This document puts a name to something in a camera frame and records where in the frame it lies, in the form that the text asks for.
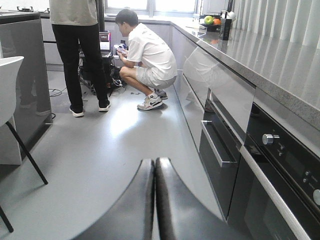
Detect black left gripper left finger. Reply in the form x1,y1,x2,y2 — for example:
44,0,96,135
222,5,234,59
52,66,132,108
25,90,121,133
74,159,155,240

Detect black built-in oven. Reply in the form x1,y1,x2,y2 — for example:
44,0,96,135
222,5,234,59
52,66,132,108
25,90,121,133
227,103,320,240

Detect green apple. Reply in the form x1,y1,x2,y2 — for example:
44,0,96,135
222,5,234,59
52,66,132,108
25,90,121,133
203,15,214,26

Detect black fruit bowl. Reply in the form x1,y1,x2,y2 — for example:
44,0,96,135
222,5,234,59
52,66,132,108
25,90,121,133
200,23,221,32

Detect laptop on equipment cart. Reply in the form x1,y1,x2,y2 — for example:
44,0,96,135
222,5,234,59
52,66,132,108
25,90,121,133
99,32,111,58

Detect grey kitchen counter cabinets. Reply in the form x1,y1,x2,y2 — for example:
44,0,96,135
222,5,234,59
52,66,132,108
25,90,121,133
41,14,320,161

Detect grey kitchen island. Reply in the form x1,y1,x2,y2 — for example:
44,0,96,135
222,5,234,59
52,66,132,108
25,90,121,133
0,11,52,150

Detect crouching person in white shirt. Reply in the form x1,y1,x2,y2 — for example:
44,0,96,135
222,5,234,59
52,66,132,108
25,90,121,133
115,9,178,111

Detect black box on counter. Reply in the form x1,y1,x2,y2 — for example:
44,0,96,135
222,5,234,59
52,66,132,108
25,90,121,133
219,18,232,41

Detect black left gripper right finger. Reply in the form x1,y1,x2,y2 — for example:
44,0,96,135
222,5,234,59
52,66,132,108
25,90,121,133
155,157,247,240

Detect standing person in black trousers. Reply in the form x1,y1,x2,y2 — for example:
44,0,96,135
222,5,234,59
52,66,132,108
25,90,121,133
49,0,111,118

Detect black drawer appliance with handle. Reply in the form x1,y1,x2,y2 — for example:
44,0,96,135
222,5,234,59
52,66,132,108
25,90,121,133
199,99,241,219

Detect orange fruit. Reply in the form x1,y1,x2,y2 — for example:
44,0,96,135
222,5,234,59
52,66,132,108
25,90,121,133
213,18,221,25

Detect white chair with black legs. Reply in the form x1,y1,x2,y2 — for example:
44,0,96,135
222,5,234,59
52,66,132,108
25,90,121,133
0,56,49,233

